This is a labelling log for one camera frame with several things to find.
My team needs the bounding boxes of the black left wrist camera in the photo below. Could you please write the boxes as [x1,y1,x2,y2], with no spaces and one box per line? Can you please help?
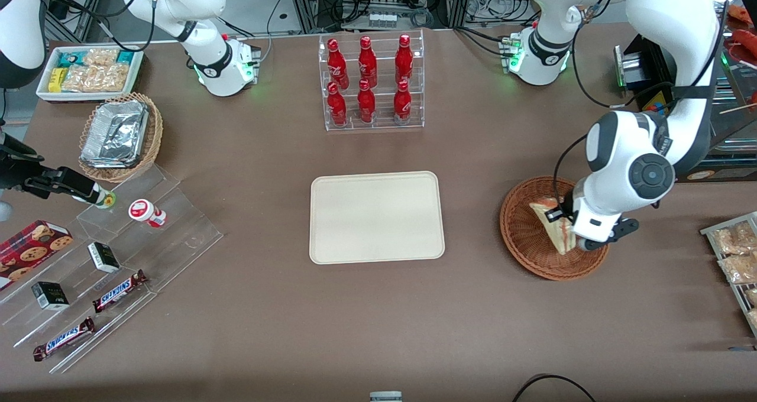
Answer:
[544,198,577,223]

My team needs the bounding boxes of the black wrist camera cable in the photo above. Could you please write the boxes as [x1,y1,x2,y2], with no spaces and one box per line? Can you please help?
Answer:
[553,133,589,199]

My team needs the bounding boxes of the red lidded small jar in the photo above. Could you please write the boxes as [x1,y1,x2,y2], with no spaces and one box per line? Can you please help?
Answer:
[128,199,167,228]

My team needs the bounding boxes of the clear acrylic stepped shelf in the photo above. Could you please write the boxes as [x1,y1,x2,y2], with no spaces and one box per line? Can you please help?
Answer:
[0,163,224,374]

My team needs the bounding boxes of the black glass display case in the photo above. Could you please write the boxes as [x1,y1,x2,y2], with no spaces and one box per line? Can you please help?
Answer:
[674,0,757,184]

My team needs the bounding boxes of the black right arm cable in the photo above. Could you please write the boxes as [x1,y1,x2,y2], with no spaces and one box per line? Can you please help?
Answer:
[46,0,157,53]

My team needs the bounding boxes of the Snickers chocolate bar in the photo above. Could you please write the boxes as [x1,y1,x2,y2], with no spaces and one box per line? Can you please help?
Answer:
[33,317,95,362]
[92,270,148,313]

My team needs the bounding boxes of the red soda bottle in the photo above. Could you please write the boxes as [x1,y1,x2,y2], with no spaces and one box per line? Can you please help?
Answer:
[357,79,377,124]
[393,80,412,125]
[327,38,350,89]
[395,34,414,85]
[358,35,378,88]
[327,82,348,128]

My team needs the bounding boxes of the small dark green box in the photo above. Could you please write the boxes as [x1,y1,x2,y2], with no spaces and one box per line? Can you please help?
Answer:
[88,242,121,273]
[31,281,70,311]

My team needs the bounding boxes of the clear acrylic bottle rack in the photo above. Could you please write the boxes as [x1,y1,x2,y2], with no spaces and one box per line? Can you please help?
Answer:
[318,30,425,132]

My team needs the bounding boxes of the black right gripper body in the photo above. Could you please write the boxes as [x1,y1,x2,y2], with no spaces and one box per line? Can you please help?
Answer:
[0,131,45,193]

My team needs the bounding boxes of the brown wicker basket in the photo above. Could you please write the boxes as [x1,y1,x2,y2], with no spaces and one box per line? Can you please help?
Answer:
[500,176,610,281]

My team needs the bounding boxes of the red tartan cookie box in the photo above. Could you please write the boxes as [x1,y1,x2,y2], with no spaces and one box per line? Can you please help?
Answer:
[0,220,74,290]

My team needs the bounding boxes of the black table cable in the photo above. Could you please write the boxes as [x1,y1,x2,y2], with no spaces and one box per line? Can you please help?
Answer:
[512,374,595,402]

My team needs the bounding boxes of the cream plastic tray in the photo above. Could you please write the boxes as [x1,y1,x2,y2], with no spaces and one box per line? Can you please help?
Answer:
[309,171,445,265]

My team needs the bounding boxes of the clear bag of crackers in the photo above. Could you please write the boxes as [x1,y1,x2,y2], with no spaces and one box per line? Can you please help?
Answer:
[62,65,95,93]
[95,64,131,92]
[83,48,119,67]

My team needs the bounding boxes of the triangular sandwich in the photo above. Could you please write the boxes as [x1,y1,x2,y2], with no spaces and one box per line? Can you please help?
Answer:
[528,197,577,256]

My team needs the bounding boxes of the metal equipment rack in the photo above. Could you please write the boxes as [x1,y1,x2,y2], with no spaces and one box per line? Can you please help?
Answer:
[284,0,474,33]

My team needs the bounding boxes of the white snack bin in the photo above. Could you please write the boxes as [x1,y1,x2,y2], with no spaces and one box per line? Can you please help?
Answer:
[37,46,144,103]

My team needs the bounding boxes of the silver foil pack stack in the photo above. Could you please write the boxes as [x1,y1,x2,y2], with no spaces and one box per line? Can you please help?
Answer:
[81,99,149,169]

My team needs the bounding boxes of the light wicker basket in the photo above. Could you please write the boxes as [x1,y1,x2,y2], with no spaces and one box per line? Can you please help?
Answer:
[78,92,164,183]

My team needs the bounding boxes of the black electronics box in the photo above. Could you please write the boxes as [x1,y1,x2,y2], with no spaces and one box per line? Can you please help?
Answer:
[613,34,678,110]

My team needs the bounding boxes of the metal wire tray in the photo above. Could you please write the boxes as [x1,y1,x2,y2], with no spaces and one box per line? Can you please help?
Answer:
[700,212,757,339]

